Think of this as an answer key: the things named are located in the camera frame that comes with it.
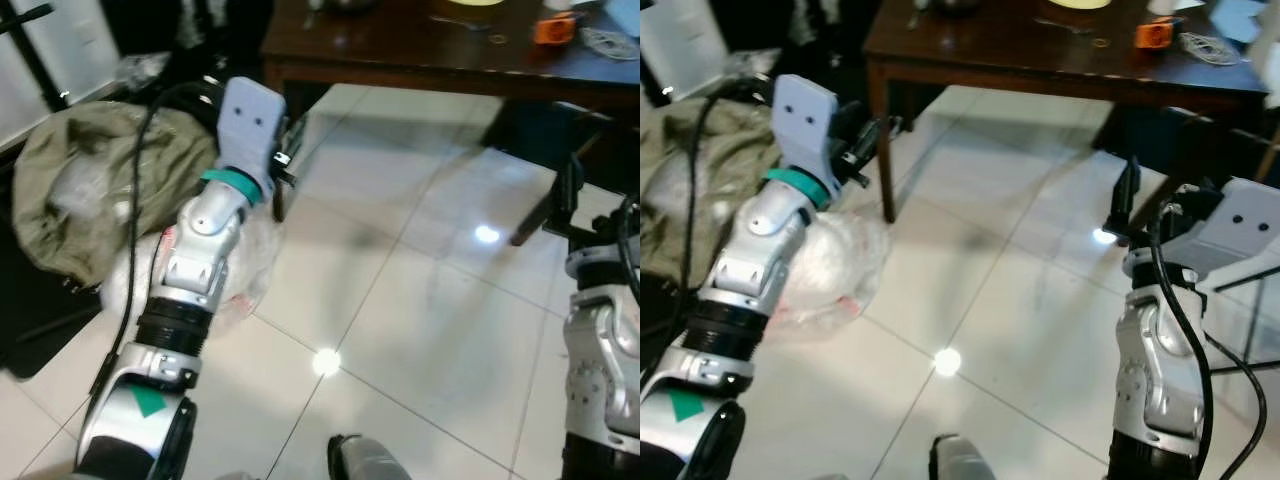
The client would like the black metal rod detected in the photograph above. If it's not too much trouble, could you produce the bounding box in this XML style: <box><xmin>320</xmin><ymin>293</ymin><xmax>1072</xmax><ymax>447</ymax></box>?
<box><xmin>0</xmin><ymin>3</ymin><xmax>73</xmax><ymax>103</ymax></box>

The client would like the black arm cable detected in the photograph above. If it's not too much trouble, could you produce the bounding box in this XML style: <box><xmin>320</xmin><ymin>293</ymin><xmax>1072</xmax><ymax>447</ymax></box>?
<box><xmin>1148</xmin><ymin>200</ymin><xmax>1271</xmax><ymax>480</ymax></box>
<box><xmin>613</xmin><ymin>195</ymin><xmax>641</xmax><ymax>306</ymax></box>
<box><xmin>88</xmin><ymin>82</ymin><xmax>223</xmax><ymax>401</ymax></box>
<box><xmin>640</xmin><ymin>84</ymin><xmax>776</xmax><ymax>386</ymax></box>

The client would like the grey robot foot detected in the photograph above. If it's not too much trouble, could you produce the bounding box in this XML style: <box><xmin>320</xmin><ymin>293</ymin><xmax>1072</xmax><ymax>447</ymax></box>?
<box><xmin>929</xmin><ymin>432</ymin><xmax>1001</xmax><ymax>480</ymax></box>
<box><xmin>327</xmin><ymin>432</ymin><xmax>403</xmax><ymax>480</ymax></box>

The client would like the dark brown wooden table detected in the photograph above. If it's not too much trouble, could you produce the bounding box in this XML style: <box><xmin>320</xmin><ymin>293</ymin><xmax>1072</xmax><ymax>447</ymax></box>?
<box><xmin>862</xmin><ymin>0</ymin><xmax>1280</xmax><ymax>225</ymax></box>
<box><xmin>258</xmin><ymin>0</ymin><xmax>641</xmax><ymax>223</ymax></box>

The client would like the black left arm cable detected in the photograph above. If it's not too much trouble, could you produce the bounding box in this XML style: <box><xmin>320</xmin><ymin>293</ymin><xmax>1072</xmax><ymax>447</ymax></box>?
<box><xmin>640</xmin><ymin>84</ymin><xmax>776</xmax><ymax>386</ymax></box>
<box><xmin>88</xmin><ymin>82</ymin><xmax>223</xmax><ymax>401</ymax></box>

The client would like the clear plastic bag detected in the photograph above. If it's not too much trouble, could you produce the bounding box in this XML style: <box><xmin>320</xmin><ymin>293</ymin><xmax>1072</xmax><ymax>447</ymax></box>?
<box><xmin>768</xmin><ymin>208</ymin><xmax>893</xmax><ymax>343</ymax></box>
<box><xmin>98</xmin><ymin>208</ymin><xmax>283</xmax><ymax>333</ymax></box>

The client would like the small orange object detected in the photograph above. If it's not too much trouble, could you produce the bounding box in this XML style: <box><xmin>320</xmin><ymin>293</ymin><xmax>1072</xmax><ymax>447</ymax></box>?
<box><xmin>532</xmin><ymin>14</ymin><xmax>579</xmax><ymax>47</ymax></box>
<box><xmin>1134</xmin><ymin>18</ymin><xmax>1174</xmax><ymax>52</ymax></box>

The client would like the olive green cloth bag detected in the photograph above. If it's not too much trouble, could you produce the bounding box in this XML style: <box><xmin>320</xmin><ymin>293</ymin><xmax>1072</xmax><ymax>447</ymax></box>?
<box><xmin>640</xmin><ymin>95</ymin><xmax>793</xmax><ymax>293</ymax></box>
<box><xmin>12</xmin><ymin>99</ymin><xmax>223</xmax><ymax>289</ymax></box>

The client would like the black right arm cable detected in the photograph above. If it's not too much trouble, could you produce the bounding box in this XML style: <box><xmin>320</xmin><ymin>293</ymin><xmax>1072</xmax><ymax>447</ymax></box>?
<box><xmin>613</xmin><ymin>195</ymin><xmax>641</xmax><ymax>306</ymax></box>
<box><xmin>1148</xmin><ymin>200</ymin><xmax>1271</xmax><ymax>480</ymax></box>

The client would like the light grey left wrist camera mount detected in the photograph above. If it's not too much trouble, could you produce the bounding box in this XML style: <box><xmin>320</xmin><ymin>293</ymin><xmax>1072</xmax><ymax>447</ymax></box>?
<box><xmin>770</xmin><ymin>73</ymin><xmax>847</xmax><ymax>197</ymax></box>
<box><xmin>215</xmin><ymin>77</ymin><xmax>290</xmax><ymax>196</ymax></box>

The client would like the white wire trivet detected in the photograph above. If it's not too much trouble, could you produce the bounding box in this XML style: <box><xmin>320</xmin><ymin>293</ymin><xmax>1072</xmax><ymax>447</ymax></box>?
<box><xmin>580</xmin><ymin>27</ymin><xmax>640</xmax><ymax>62</ymax></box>
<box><xmin>1177</xmin><ymin>32</ymin><xmax>1247</xmax><ymax>67</ymax></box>

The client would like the black floor mat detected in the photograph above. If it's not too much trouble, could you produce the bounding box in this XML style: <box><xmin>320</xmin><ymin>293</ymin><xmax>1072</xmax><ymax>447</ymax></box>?
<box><xmin>0</xmin><ymin>228</ymin><xmax>103</xmax><ymax>381</ymax></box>

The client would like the light grey right wrist camera mount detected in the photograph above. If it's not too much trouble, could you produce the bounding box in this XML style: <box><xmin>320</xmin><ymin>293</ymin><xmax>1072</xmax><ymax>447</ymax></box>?
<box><xmin>1160</xmin><ymin>177</ymin><xmax>1280</xmax><ymax>293</ymax></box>

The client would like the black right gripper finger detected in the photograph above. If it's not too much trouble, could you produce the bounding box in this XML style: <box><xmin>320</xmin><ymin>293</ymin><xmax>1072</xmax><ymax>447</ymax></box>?
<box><xmin>1104</xmin><ymin>157</ymin><xmax>1142</xmax><ymax>242</ymax></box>
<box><xmin>552</xmin><ymin>154</ymin><xmax>587</xmax><ymax>237</ymax></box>

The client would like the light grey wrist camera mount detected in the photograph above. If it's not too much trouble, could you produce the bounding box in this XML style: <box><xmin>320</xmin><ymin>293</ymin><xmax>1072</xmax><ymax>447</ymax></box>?
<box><xmin>770</xmin><ymin>73</ymin><xmax>847</xmax><ymax>197</ymax></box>
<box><xmin>1160</xmin><ymin>177</ymin><xmax>1280</xmax><ymax>293</ymax></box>
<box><xmin>215</xmin><ymin>77</ymin><xmax>290</xmax><ymax>196</ymax></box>

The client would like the light blue paper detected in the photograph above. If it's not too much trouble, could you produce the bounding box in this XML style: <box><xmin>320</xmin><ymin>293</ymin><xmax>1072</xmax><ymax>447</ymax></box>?
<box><xmin>1204</xmin><ymin>0</ymin><xmax>1270</xmax><ymax>47</ymax></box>
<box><xmin>604</xmin><ymin>0</ymin><xmax>641</xmax><ymax>37</ymax></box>

